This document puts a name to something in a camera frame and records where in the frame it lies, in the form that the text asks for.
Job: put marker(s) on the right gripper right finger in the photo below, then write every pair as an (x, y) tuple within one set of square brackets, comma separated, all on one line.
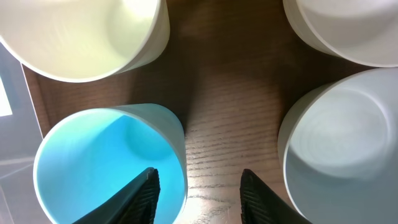
[(261, 205)]

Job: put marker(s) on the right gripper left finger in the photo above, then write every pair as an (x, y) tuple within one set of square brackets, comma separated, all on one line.
[(135, 203)]

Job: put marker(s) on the light blue cup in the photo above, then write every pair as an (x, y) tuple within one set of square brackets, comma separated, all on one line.
[(91, 155)]

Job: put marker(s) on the cream cup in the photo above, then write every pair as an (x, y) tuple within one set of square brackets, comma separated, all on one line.
[(86, 40)]

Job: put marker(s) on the clear plastic storage container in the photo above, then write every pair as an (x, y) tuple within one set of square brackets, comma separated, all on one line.
[(20, 139)]

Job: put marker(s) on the white label in container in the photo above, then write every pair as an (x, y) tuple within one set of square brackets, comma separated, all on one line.
[(5, 108)]

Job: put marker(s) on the light grey bowl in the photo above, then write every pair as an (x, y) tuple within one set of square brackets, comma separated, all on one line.
[(337, 147)]

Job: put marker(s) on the white bowl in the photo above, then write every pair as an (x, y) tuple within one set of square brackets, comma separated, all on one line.
[(361, 31)]

